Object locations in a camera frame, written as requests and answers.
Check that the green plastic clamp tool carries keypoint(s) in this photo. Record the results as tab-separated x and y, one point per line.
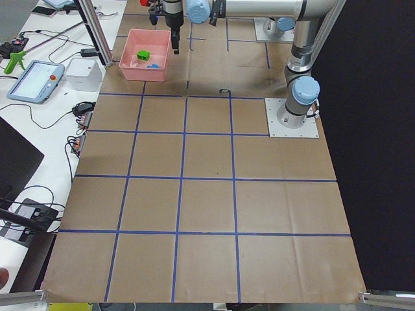
15	58

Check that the white cube box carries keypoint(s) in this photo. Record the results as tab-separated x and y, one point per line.
83	74

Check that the green toy block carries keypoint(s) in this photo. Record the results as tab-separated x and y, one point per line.
143	55

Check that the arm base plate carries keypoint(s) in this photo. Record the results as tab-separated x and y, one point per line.
272	29
282	124

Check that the pink plastic box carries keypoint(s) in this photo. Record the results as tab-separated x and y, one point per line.
158	42

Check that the teach pendant tablet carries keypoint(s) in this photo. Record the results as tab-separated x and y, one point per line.
37	82

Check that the black smartphone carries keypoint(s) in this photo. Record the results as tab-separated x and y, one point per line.
44	11

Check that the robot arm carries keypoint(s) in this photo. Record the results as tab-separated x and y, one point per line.
306	15
303	89

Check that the black power adapter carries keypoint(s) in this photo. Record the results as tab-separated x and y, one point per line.
88	53

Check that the black laptop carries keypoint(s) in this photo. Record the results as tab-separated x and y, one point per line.
20	159

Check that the aluminium frame post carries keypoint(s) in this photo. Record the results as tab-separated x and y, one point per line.
95	31

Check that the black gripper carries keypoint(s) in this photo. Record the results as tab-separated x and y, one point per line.
173	14

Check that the red toy block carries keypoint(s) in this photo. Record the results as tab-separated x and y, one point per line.
146	3

